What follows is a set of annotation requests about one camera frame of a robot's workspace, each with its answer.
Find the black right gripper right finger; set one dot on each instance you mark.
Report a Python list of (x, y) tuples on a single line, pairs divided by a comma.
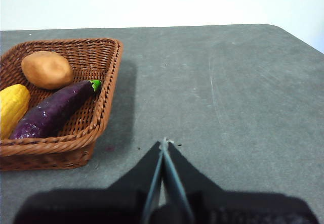
[(240, 208)]

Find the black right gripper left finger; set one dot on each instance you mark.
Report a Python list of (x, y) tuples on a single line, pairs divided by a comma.
[(101, 206)]

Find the purple eggplant with green stem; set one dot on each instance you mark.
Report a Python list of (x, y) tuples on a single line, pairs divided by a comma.
[(55, 107)]

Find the yellow corn cob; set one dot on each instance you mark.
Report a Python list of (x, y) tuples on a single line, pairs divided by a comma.
[(12, 105)]

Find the brown potato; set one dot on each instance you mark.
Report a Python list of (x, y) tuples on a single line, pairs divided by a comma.
[(46, 69)]

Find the brown woven wicker basket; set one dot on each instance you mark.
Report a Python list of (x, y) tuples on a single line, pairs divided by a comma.
[(83, 54)]

